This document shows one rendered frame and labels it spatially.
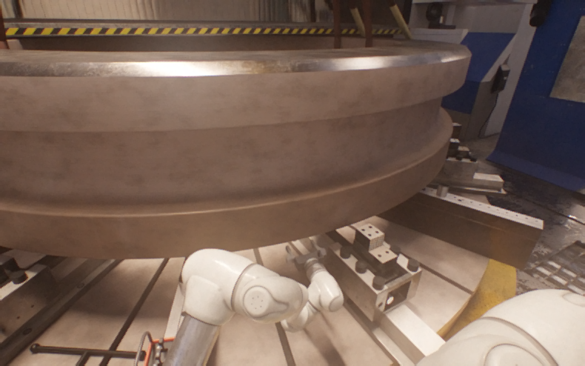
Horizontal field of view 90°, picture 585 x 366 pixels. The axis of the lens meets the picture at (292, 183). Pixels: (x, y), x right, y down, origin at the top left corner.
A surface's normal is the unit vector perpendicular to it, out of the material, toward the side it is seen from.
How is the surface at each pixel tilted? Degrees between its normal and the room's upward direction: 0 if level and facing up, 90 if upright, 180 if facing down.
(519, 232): 90
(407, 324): 0
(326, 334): 0
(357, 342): 0
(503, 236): 90
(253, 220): 90
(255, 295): 53
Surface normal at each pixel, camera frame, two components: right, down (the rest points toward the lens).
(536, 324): -0.19, -0.88
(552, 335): -0.07, -0.74
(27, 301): 0.97, 0.13
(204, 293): -0.31, -0.31
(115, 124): 0.06, 0.47
